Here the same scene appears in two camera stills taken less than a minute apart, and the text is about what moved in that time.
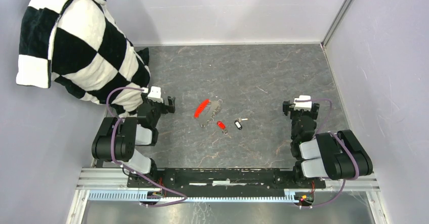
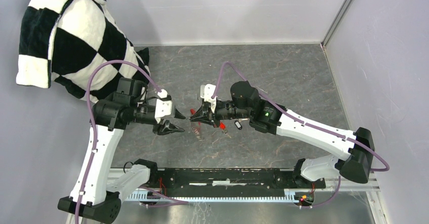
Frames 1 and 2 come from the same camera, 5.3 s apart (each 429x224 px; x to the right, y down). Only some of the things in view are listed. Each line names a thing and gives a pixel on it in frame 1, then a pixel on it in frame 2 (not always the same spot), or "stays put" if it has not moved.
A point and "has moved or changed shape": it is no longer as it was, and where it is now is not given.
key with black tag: x=238 y=122 stays put
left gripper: x=166 y=108 -> x=167 y=128
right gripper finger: x=286 y=107 -> x=199 y=113
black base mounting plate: x=223 y=182 stays put
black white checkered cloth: x=70 y=38 stays put
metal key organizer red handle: x=206 y=111 has moved or changed shape
